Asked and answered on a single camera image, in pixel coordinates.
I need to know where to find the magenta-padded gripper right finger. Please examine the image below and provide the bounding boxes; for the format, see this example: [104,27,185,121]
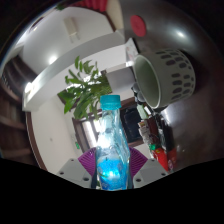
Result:
[128,146,169,189]

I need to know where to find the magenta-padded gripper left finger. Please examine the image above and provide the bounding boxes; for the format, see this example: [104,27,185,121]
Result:
[56,147,98,190]

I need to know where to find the clear bottle with blue cap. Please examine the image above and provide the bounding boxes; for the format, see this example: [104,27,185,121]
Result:
[94,94,132,191]

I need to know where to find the red box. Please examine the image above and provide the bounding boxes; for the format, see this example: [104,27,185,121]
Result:
[154,148,170,171]

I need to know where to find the dark wooden double door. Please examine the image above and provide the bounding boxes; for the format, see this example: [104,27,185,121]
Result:
[71,114,103,156]

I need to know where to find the dark basket with white packets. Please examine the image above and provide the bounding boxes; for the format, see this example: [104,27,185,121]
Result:
[137,118,151,141]

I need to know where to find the leafy plant in white pot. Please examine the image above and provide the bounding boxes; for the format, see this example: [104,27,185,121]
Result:
[57,55,112,122]

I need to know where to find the grey patterned ceramic mug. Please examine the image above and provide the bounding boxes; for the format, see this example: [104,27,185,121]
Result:
[133,48,197,110]

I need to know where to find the white printed leaflet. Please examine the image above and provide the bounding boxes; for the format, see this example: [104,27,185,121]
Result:
[124,44,140,68]

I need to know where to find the flat round red coaster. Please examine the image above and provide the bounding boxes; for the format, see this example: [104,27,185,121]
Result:
[129,14,148,38]

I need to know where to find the red carpeted staircase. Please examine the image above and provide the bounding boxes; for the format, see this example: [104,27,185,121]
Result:
[78,0,110,13]

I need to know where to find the white wall radiator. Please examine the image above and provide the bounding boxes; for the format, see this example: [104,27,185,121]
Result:
[63,17,81,43]

